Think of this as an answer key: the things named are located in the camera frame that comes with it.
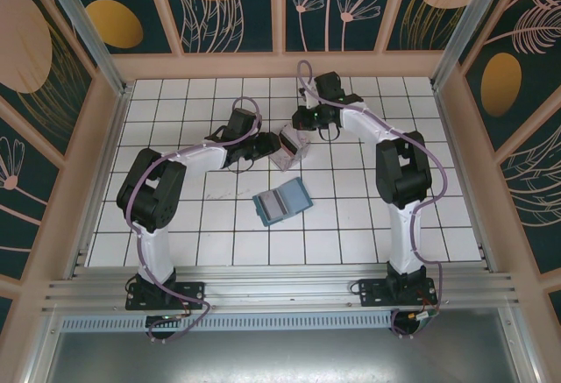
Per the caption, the clear acrylic card box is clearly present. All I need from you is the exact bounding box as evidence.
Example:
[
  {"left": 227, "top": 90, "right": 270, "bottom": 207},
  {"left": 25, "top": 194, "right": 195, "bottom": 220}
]
[{"left": 267, "top": 123, "right": 313, "bottom": 172}]

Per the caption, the blue leather card holder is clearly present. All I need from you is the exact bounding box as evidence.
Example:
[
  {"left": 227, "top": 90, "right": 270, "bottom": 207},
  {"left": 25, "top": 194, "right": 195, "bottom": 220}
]
[{"left": 252, "top": 178, "right": 315, "bottom": 228}]

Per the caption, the white red-edged card stack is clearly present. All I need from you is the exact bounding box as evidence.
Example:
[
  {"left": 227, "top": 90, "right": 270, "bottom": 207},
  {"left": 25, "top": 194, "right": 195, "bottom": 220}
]
[{"left": 269, "top": 148, "right": 303, "bottom": 170}]

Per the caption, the black card stack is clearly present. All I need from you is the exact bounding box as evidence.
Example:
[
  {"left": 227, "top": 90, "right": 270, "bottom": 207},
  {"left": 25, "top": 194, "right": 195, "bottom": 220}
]
[{"left": 279, "top": 130, "right": 303, "bottom": 154}]

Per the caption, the aluminium extrusion base beam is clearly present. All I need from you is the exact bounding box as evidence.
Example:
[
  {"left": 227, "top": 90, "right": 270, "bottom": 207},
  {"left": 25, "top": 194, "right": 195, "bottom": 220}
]
[{"left": 41, "top": 264, "right": 521, "bottom": 314}]

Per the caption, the grey metal sheet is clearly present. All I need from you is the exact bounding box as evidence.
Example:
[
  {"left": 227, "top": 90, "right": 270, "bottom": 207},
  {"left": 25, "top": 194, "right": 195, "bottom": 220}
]
[{"left": 25, "top": 330, "right": 540, "bottom": 383}]

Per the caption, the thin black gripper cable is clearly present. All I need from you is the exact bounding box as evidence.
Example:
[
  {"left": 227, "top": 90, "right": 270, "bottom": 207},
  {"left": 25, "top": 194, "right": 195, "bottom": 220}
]
[
  {"left": 317, "top": 124, "right": 341, "bottom": 142},
  {"left": 225, "top": 154, "right": 258, "bottom": 175}
]

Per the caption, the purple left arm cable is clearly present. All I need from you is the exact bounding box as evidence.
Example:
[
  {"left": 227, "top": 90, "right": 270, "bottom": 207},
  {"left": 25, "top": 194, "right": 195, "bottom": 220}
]
[{"left": 124, "top": 96, "right": 264, "bottom": 344}]

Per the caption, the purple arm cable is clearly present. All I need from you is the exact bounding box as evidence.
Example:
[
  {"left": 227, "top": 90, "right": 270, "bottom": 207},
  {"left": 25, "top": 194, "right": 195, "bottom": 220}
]
[
  {"left": 295, "top": 60, "right": 449, "bottom": 340},
  {"left": 124, "top": 96, "right": 264, "bottom": 344}
]

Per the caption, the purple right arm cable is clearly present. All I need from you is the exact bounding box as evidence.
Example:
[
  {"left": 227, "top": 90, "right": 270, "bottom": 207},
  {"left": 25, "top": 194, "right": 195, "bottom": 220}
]
[{"left": 295, "top": 60, "right": 449, "bottom": 340}]

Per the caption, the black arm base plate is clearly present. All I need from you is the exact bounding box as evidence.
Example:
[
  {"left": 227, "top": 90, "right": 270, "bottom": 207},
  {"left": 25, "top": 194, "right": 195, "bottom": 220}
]
[
  {"left": 125, "top": 280, "right": 207, "bottom": 312},
  {"left": 358, "top": 277, "right": 437, "bottom": 309}
]

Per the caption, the grey slotted cable duct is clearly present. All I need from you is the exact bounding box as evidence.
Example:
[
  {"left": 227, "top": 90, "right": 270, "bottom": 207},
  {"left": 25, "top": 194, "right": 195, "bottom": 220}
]
[{"left": 59, "top": 312, "right": 394, "bottom": 332}]

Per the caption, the aluminium corner post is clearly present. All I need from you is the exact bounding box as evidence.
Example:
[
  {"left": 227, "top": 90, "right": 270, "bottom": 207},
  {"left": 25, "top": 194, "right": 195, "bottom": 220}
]
[
  {"left": 431, "top": 0, "right": 527, "bottom": 93},
  {"left": 35, "top": 0, "right": 132, "bottom": 97}
]

